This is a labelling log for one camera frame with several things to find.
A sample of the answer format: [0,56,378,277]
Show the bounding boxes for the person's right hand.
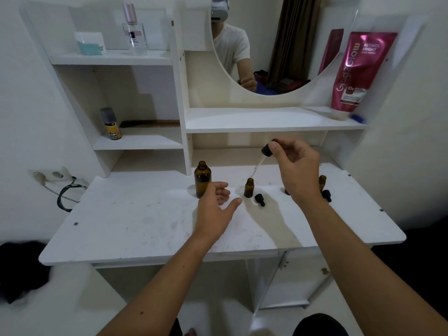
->
[268,138,321,206]

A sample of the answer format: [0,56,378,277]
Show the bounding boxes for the person's left hand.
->
[192,182,243,244]

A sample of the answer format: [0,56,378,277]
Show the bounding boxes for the black bulb glass dropper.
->
[250,143,274,179]

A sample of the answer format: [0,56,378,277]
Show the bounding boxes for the person's left forearm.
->
[97,234,215,336]

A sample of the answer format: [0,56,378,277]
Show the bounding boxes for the person's right forearm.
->
[295,194,448,336]

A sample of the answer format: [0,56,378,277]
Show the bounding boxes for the large amber glass bottle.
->
[195,160,212,199]

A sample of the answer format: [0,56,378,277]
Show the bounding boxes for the white cabinet door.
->
[245,250,334,310]

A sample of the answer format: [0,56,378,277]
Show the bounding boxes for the white vanity table with shelves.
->
[19,0,408,312]

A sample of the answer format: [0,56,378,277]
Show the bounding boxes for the pink lotion tube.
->
[330,31,398,121]

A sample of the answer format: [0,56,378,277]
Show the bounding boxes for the brown comb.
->
[119,119,181,129]

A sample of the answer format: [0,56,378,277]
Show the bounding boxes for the small yellow spray can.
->
[100,107,123,140]

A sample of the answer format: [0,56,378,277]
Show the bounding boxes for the black shorts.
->
[169,313,350,336]

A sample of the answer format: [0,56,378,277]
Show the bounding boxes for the clear perfume bottle pink cap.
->
[122,3,149,56]

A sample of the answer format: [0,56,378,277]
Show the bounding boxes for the white and teal box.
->
[74,31,107,56]

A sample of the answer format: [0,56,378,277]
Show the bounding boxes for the black cloth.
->
[0,241,54,305]

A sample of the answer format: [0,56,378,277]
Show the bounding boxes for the round wall mirror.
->
[209,0,362,97]

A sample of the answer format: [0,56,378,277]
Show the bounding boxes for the dark green cable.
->
[57,176,88,213]

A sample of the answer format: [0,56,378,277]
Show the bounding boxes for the white wall socket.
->
[29,166,73,183]

